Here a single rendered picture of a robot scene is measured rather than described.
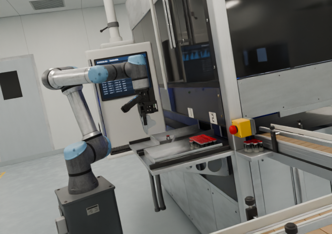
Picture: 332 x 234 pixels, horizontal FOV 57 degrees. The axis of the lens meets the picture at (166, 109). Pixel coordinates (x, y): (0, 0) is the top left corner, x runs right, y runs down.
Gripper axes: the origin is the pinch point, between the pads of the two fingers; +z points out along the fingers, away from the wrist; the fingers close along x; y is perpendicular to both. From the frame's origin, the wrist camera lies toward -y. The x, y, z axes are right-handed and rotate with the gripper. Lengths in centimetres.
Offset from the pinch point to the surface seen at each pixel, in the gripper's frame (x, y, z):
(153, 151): 20.3, 6.1, 15.1
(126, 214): 152, -8, 104
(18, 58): 544, -137, -107
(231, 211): 3, 38, 52
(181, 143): 20.3, 22.2, 14.7
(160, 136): 54, 19, 15
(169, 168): -10.2, 6.0, 16.6
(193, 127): 54, 43, 14
